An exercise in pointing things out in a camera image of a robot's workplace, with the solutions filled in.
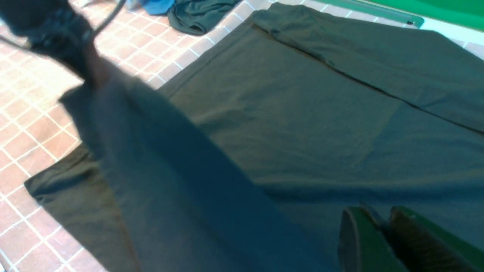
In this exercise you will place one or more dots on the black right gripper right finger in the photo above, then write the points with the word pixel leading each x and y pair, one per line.
pixel 424 246

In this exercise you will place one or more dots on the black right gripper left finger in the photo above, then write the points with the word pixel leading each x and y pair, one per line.
pixel 362 247

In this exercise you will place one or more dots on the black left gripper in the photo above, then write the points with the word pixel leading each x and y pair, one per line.
pixel 54 29

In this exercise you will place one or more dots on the dark gray long-sleeved shirt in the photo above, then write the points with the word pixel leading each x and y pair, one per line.
pixel 246 159

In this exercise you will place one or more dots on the pink grid-patterned tablecloth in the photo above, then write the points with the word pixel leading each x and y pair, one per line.
pixel 36 133

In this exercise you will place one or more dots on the blue garment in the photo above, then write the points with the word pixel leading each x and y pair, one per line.
pixel 152 7

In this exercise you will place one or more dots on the dark gray crumpled garment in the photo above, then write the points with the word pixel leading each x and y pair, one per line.
pixel 198 17

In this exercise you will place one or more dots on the green plastic tray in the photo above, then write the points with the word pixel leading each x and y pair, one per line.
pixel 379 12

